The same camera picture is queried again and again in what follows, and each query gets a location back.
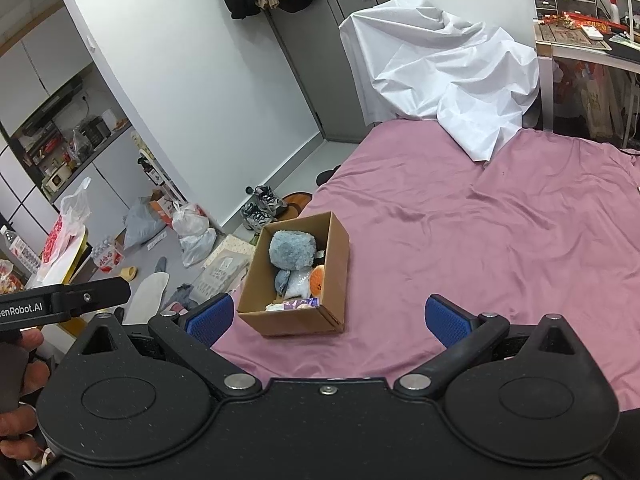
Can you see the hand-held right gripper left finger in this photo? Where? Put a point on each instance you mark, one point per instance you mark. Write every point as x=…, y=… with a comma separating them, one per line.
x=210, y=320

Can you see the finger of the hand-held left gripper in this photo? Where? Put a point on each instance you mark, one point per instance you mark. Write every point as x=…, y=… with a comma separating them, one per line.
x=100, y=294

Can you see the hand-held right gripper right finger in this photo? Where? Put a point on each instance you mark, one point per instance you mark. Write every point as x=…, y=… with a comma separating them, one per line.
x=447, y=322

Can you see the white paper-wrapped roll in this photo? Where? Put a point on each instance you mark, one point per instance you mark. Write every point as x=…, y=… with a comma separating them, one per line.
x=274, y=306

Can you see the brown cardboard box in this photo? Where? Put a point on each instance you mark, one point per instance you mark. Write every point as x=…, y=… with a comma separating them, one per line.
x=300, y=322

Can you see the dark blue snack packet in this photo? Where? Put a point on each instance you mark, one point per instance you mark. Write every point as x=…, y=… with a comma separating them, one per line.
x=305, y=303

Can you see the grey fluffy plush toy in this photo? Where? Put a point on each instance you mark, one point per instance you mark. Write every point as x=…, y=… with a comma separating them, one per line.
x=292, y=250

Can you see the hamburger plush toy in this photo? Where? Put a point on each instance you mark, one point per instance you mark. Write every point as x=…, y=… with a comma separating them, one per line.
x=317, y=282

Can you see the person's left hand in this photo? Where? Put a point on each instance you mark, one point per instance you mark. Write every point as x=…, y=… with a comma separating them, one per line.
x=22, y=422

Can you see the yellow slipper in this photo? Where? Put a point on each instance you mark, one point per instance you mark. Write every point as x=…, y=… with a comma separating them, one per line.
x=129, y=273

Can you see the grey crumpled cloth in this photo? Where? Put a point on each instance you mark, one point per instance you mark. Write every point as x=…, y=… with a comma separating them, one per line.
x=184, y=294

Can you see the pack of water bottles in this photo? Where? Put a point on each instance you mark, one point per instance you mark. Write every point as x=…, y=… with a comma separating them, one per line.
x=107, y=255

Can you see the flat clear package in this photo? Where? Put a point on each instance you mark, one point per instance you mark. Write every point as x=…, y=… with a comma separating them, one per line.
x=220, y=277

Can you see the white shoe insole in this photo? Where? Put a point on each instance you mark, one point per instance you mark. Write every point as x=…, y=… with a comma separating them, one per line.
x=147, y=295

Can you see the red white plastic bag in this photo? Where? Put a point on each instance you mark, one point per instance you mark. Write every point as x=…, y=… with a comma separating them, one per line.
x=60, y=240

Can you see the white tied plastic bag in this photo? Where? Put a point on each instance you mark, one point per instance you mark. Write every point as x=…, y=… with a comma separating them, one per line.
x=189, y=220
x=197, y=247

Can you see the beige floral package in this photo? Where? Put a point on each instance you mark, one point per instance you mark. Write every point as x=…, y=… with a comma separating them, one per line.
x=235, y=246

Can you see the grey plastic bag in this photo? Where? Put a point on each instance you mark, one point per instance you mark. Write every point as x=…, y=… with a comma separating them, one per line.
x=142, y=225

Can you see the pink bed sheet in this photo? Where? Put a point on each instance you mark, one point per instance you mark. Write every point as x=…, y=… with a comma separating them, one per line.
x=500, y=235

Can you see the orange white carton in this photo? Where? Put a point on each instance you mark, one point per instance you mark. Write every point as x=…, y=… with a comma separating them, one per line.
x=162, y=207

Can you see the grey patterned sneaker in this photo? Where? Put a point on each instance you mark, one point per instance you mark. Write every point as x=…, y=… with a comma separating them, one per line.
x=256, y=217
x=270, y=199

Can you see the small black item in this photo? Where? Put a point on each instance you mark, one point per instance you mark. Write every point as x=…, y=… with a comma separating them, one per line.
x=318, y=257

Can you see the brown slipper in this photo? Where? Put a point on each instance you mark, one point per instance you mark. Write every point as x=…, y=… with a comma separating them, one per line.
x=297, y=205

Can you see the white cover sheet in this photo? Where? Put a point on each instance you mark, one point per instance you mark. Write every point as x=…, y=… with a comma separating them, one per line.
x=440, y=75

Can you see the bags under desk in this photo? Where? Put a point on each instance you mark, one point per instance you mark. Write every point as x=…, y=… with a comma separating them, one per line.
x=595, y=100

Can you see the dark grey door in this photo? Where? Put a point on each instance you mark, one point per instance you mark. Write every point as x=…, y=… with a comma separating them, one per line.
x=325, y=70

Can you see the white bottle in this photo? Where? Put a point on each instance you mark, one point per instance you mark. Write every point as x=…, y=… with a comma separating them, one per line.
x=613, y=10

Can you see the white wall cabinet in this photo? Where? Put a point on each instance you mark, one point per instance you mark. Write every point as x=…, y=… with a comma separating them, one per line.
x=30, y=60

